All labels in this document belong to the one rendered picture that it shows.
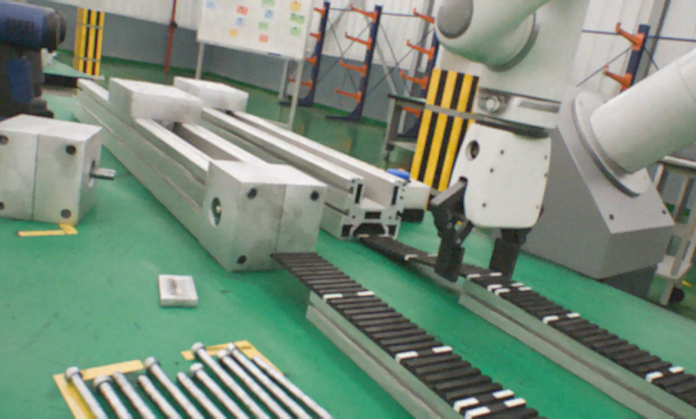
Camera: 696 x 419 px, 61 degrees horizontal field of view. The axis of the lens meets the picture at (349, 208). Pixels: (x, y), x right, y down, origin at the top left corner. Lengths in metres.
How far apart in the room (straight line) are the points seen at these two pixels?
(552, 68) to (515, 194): 0.13
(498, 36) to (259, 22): 6.16
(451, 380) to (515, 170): 0.26
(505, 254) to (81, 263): 0.44
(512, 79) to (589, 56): 8.57
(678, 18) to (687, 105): 7.85
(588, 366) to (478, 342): 0.10
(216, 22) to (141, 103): 6.09
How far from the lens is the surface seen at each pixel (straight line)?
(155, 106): 0.97
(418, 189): 0.94
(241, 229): 0.59
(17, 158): 0.70
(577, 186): 0.90
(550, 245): 0.92
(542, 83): 0.59
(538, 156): 0.63
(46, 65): 2.56
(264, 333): 0.49
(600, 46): 9.10
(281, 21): 6.47
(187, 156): 0.72
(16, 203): 0.71
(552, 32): 0.59
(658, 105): 0.97
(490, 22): 0.53
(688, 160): 3.53
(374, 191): 0.83
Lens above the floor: 1.00
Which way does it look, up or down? 13 degrees down
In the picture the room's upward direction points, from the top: 11 degrees clockwise
